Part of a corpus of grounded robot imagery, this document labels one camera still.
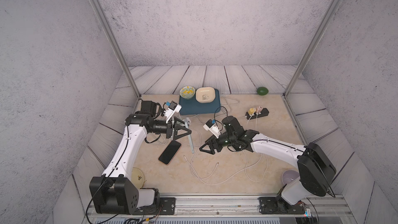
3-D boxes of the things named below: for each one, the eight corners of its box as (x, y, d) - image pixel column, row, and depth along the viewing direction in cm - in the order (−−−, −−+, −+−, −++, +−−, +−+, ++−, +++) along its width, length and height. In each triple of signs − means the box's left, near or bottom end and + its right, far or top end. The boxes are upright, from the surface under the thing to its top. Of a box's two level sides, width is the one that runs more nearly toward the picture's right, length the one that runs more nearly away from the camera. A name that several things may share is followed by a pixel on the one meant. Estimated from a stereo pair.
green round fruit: (257, 95, 123) (258, 92, 120) (255, 90, 127) (257, 86, 124) (267, 95, 123) (269, 92, 120) (265, 90, 127) (267, 86, 124)
